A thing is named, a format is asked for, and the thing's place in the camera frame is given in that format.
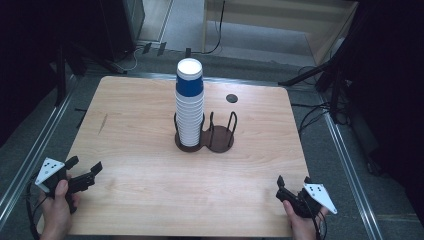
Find black cabinet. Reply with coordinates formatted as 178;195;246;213
99;0;146;63

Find black metal stand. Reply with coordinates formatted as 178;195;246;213
53;41;128;108

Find blue banded paper cup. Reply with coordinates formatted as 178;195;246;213
175;57;205;99

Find black floor cables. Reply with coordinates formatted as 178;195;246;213
291;64;352;135

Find person's left hand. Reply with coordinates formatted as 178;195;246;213
39;179;81;240

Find black hanging cable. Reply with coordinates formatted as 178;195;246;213
202;0;226;56

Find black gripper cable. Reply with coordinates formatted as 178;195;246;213
308;199;329;240
25;173;46;240

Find metal floor rail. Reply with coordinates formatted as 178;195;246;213
0;73;81;222
316;91;385;240

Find person's right hand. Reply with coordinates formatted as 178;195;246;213
282;200;330;240

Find stack of ribbed paper cups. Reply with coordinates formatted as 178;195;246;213
174;91;206;148

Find white floor cable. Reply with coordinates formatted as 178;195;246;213
122;45;145;73

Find black tripod stand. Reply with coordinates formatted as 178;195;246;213
277;31;349;124

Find dark brown cup holder rack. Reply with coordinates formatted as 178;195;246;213
173;110;239;154

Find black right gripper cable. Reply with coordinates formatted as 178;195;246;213
308;199;329;240

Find light wooden shelf frame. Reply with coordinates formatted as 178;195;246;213
201;0;360;66

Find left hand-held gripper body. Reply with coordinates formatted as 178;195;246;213
34;157;96;215

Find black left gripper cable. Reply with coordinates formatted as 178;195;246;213
25;173;46;240

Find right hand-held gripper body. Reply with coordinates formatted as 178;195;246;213
275;183;338;220

